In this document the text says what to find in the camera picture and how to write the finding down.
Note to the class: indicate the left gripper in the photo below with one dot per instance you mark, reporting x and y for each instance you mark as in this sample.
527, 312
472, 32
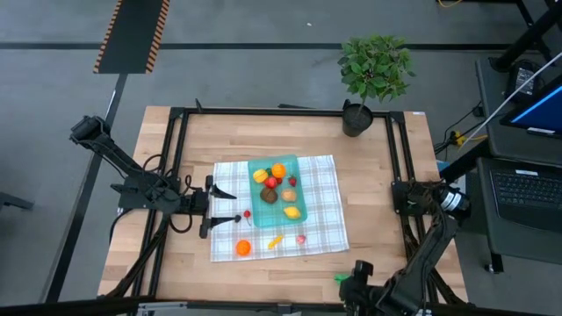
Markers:
193, 204

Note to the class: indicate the red toy cherry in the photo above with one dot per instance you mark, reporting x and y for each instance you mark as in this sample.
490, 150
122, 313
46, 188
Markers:
247, 213

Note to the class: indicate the green toy pea pod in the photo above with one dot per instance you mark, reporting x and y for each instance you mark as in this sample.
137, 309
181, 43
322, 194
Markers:
340, 277

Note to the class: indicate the black mat with orange stripes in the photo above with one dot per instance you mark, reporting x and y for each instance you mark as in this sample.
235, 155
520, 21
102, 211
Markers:
131, 35

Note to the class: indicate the yellow plug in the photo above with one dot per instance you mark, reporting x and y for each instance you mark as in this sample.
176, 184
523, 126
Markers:
458, 138

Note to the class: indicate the black bar with silver brackets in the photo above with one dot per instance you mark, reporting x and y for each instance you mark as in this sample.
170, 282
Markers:
66, 307

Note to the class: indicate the white rod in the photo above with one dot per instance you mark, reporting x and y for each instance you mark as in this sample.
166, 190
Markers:
516, 96

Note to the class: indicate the round orange toy fruit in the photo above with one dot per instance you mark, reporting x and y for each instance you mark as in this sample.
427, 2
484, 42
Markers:
242, 247

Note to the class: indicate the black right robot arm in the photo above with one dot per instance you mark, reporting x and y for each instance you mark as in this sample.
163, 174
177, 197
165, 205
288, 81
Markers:
417, 263

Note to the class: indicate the brown toy kiwi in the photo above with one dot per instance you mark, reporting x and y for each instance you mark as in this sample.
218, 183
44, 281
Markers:
268, 195

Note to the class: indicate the yellow toy bell pepper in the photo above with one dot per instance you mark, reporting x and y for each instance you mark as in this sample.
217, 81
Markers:
260, 175

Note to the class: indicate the white checked cloth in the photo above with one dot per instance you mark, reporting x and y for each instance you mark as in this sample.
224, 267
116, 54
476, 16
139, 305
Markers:
325, 228

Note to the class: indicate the black laptop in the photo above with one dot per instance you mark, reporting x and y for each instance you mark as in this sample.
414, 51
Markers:
527, 193

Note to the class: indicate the orange toy with green leaf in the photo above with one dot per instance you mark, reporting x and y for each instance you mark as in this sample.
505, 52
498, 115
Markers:
278, 170

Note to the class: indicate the red toy apple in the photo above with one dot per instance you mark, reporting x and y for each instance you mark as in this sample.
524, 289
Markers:
271, 182

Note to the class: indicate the monitor with blue screen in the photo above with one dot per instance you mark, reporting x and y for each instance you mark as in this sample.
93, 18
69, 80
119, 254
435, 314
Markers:
544, 109

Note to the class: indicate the yellow toy lemon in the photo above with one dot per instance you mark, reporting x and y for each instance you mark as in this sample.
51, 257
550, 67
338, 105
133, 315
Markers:
292, 213

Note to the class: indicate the black stand legs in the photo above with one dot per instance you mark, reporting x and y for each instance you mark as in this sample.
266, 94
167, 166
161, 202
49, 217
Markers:
527, 38

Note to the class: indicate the teal translucent plastic container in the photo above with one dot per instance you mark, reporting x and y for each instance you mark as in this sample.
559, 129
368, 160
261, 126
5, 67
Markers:
276, 219

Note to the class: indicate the grey furniture leg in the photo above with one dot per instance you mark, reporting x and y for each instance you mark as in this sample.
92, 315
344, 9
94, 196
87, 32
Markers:
13, 201

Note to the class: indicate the potted green plant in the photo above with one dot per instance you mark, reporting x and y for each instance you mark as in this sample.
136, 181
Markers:
373, 66

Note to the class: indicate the black power adapter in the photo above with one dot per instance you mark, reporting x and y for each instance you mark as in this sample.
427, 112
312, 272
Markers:
522, 79

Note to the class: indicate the pink toy fruit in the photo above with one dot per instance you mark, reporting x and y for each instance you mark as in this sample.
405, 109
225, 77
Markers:
300, 239

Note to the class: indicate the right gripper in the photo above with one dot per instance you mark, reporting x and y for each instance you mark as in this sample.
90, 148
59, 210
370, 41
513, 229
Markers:
364, 294

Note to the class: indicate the small blue box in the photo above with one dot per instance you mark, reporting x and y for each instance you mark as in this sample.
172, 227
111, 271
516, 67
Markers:
442, 166

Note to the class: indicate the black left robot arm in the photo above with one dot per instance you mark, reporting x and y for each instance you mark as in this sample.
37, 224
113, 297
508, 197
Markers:
145, 193

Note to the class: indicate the red toy strawberry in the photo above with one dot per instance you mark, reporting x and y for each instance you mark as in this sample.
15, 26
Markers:
292, 181

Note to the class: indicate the black metal table frame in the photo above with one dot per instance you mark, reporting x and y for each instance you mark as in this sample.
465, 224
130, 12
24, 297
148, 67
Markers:
285, 112

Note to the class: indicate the yellow toy banana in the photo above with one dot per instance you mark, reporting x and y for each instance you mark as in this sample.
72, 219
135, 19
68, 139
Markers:
275, 241

